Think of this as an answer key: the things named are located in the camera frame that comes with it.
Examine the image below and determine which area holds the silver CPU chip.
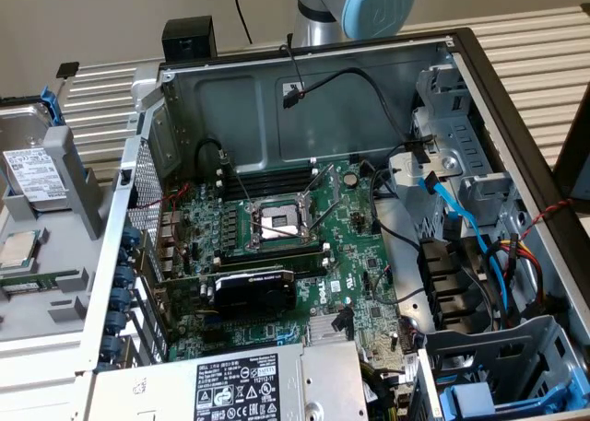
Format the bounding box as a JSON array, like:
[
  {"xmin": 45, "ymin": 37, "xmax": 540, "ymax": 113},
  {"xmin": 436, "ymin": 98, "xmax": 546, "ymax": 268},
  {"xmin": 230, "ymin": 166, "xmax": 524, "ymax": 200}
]
[{"xmin": 0, "ymin": 230, "xmax": 41, "ymax": 273}]

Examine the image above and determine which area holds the grey parts rack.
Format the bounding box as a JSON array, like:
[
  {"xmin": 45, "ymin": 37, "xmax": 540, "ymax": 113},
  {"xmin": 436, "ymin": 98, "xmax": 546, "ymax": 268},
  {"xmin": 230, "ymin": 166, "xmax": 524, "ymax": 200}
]
[{"xmin": 0, "ymin": 123, "xmax": 119, "ymax": 344}]

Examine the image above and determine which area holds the small black box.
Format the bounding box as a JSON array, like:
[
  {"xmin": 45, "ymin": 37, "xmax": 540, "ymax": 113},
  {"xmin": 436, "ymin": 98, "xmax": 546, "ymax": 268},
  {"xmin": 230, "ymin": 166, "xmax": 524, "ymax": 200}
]
[{"xmin": 161, "ymin": 16, "xmax": 218, "ymax": 63}]

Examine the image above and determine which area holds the green motherboard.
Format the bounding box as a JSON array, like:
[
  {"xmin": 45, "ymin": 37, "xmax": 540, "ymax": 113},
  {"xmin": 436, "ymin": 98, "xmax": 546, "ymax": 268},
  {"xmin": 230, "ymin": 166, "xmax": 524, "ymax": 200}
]
[{"xmin": 156, "ymin": 158, "xmax": 419, "ymax": 397}]

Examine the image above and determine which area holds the red yellow black power wire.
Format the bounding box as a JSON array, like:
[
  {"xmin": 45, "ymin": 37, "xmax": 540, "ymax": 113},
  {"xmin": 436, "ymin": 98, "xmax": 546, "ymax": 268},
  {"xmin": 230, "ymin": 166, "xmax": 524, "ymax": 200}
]
[{"xmin": 483, "ymin": 237, "xmax": 557, "ymax": 333}]

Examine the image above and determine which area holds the CPU socket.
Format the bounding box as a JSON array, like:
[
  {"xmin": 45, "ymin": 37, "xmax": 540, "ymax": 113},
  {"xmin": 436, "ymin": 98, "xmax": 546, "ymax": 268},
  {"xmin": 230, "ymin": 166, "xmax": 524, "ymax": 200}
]
[{"xmin": 243, "ymin": 194, "xmax": 319, "ymax": 251}]

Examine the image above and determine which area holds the metal locking lever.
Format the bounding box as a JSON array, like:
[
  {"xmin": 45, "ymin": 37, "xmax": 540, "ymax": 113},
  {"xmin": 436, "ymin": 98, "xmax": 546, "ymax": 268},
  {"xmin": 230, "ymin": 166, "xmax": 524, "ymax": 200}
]
[{"xmin": 219, "ymin": 149, "xmax": 254, "ymax": 210}]

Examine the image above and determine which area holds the blue data wire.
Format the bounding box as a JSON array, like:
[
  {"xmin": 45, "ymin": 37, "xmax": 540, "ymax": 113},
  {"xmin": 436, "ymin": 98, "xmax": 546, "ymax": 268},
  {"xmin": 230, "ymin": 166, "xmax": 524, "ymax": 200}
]
[{"xmin": 417, "ymin": 171, "xmax": 511, "ymax": 321}]

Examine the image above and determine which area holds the thin black wire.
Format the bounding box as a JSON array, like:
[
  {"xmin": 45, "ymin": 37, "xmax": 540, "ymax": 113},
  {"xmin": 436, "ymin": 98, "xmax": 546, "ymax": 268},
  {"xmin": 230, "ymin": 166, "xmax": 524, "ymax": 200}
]
[{"xmin": 371, "ymin": 162, "xmax": 423, "ymax": 250}]

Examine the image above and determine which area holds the dark flat panel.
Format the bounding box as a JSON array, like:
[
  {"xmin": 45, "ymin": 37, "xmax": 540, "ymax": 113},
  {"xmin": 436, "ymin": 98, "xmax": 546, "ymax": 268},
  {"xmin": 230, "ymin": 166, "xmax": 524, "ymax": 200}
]
[{"xmin": 552, "ymin": 84, "xmax": 590, "ymax": 205}]

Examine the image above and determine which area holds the black wire with plug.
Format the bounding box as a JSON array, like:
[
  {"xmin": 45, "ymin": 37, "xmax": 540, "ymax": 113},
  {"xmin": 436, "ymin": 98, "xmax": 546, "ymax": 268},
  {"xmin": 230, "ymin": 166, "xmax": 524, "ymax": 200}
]
[{"xmin": 278, "ymin": 45, "xmax": 434, "ymax": 159}]

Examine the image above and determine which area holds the hard disk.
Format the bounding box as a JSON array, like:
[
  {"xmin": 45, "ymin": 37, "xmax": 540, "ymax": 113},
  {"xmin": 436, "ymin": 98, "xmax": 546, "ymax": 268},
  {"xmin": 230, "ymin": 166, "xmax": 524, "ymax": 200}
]
[{"xmin": 0, "ymin": 87, "xmax": 77, "ymax": 213}]

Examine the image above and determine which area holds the thin black cable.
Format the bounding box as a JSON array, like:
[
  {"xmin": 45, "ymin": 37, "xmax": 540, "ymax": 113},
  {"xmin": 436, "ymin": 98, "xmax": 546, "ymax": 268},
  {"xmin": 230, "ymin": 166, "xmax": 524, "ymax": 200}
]
[{"xmin": 230, "ymin": 0, "xmax": 254, "ymax": 44}]

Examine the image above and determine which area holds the silver heat sink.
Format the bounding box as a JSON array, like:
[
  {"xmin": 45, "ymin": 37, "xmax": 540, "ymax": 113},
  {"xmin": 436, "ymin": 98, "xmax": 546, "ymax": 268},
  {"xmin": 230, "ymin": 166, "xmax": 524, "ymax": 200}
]
[{"xmin": 307, "ymin": 314, "xmax": 351, "ymax": 346}]

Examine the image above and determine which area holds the braided power wire bundle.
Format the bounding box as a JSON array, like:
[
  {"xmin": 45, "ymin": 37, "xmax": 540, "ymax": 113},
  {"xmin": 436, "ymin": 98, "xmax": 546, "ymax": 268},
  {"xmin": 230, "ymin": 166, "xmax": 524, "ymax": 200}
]
[{"xmin": 359, "ymin": 360, "xmax": 416, "ymax": 421}]

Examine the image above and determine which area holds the silver power supply unit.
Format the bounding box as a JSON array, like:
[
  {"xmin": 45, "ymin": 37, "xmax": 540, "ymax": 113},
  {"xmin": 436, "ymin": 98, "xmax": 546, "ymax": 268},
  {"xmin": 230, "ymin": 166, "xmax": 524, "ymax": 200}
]
[{"xmin": 91, "ymin": 340, "xmax": 370, "ymax": 421}]

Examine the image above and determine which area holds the silver drive cage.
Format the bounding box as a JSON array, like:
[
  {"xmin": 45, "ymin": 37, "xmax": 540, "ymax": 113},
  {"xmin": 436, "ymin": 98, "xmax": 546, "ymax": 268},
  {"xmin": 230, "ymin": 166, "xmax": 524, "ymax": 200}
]
[{"xmin": 412, "ymin": 65, "xmax": 522, "ymax": 210}]

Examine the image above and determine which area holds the black plastic fan duct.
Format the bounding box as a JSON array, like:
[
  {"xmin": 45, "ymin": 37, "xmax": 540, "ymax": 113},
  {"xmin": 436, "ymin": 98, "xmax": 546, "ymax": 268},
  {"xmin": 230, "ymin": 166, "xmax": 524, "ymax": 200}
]
[{"xmin": 417, "ymin": 236, "xmax": 490, "ymax": 334}]

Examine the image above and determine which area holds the open PC case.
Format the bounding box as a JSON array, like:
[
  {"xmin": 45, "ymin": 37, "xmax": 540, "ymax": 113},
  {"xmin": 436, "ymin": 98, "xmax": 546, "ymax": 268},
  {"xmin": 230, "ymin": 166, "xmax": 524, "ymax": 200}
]
[{"xmin": 76, "ymin": 27, "xmax": 590, "ymax": 421}]

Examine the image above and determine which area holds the black RAM slot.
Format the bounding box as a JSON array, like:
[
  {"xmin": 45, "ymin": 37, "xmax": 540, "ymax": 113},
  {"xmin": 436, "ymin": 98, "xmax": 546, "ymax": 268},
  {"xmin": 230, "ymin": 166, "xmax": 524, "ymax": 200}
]
[
  {"xmin": 215, "ymin": 252, "xmax": 332, "ymax": 277},
  {"xmin": 220, "ymin": 160, "xmax": 319, "ymax": 185},
  {"xmin": 215, "ymin": 240, "xmax": 331, "ymax": 262},
  {"xmin": 216, "ymin": 174, "xmax": 319, "ymax": 200}
]

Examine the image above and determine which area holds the green RAM stick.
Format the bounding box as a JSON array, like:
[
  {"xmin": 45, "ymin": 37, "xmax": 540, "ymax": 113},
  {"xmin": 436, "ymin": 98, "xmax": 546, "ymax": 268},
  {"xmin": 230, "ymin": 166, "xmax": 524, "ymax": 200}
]
[{"xmin": 0, "ymin": 268, "xmax": 79, "ymax": 296}]

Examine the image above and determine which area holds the thick black plug wire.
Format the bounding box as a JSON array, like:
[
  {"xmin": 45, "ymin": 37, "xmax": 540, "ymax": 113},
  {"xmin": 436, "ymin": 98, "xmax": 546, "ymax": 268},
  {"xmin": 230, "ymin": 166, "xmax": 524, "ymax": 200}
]
[{"xmin": 332, "ymin": 306, "xmax": 356, "ymax": 342}]

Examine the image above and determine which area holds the black graphics card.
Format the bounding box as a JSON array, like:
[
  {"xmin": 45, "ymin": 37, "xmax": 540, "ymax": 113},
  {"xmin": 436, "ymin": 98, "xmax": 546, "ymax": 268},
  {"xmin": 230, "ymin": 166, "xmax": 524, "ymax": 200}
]
[{"xmin": 156, "ymin": 266, "xmax": 299, "ymax": 321}]

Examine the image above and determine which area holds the empty blue disk carrier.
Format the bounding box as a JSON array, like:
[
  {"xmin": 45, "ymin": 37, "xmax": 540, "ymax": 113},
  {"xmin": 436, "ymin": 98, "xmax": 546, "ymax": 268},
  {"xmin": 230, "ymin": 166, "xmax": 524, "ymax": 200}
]
[{"xmin": 437, "ymin": 368, "xmax": 590, "ymax": 421}]

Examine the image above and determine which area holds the red black twisted wire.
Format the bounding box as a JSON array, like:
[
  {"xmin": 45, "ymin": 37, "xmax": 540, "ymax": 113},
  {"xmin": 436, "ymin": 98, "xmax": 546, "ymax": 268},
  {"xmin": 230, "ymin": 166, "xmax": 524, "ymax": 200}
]
[{"xmin": 511, "ymin": 198, "xmax": 575, "ymax": 245}]

